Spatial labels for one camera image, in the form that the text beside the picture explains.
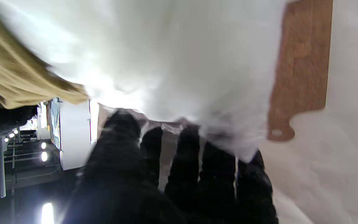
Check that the round ceiling lamp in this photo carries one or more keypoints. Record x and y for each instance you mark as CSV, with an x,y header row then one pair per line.
x,y
43,145
47,214
44,156

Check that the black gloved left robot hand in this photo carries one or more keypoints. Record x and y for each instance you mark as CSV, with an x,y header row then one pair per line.
x,y
166,186

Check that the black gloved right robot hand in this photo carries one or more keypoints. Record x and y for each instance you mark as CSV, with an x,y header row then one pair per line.
x,y
2,118

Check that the brown wooden cutting board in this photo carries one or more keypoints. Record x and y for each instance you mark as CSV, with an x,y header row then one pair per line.
x,y
303,68

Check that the white pillow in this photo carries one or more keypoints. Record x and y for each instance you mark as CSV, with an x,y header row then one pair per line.
x,y
166,62

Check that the white display partition panel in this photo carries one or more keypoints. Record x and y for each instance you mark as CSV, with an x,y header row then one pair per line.
x,y
75,133

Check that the brown pillowcase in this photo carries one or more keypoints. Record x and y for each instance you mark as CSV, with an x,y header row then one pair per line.
x,y
17,71

